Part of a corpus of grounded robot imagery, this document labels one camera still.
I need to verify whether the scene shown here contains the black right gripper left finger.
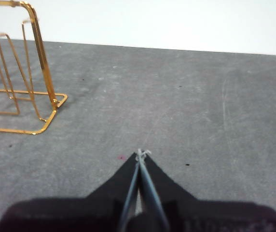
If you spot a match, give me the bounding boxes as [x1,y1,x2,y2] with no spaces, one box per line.
[0,151,140,232]

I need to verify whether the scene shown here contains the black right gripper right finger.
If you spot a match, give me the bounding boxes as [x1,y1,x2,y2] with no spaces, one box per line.
[140,151,276,232]

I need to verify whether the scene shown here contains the gold wire cup rack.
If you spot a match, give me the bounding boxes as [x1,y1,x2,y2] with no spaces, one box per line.
[0,0,69,135]

